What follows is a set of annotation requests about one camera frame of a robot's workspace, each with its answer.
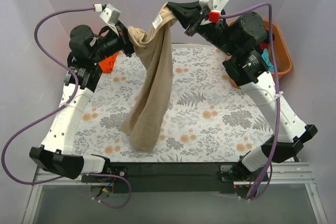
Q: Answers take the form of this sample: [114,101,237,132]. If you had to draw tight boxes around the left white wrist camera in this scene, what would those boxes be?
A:
[99,4,121,26]

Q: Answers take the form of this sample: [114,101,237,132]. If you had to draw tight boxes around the floral table mat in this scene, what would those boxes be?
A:
[73,46,272,162]

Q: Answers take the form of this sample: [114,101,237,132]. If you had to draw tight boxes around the black t shirt in basket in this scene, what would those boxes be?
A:
[263,31,270,45]

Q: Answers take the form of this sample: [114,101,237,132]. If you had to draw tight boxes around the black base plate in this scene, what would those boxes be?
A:
[81,161,269,194]

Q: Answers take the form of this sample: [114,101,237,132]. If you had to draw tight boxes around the turquoise garment in basket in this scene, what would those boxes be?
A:
[261,48,274,72]

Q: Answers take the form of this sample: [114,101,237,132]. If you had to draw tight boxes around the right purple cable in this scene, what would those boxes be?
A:
[220,1,281,201]

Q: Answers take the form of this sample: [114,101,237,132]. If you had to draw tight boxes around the purple cable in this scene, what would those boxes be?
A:
[1,4,132,207]
[220,1,281,201]

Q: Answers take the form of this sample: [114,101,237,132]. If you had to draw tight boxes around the aluminium mounting rail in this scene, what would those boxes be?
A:
[23,162,327,223]

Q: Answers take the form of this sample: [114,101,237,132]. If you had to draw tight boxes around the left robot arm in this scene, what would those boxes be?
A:
[29,21,134,182]

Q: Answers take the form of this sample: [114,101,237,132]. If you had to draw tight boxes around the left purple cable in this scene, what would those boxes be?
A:
[1,4,132,207]

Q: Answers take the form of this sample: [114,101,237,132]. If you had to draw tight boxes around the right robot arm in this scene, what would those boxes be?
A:
[167,2,318,181]

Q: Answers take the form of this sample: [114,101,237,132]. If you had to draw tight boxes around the orange plastic basket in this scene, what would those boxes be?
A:
[229,20,292,89]

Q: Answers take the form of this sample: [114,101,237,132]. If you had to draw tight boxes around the beige t shirt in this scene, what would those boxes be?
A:
[121,4,177,153]

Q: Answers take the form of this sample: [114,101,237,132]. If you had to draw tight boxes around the red garment in basket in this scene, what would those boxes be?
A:
[259,41,268,51]

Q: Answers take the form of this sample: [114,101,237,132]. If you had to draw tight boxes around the folded orange t shirt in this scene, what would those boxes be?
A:
[98,26,119,74]

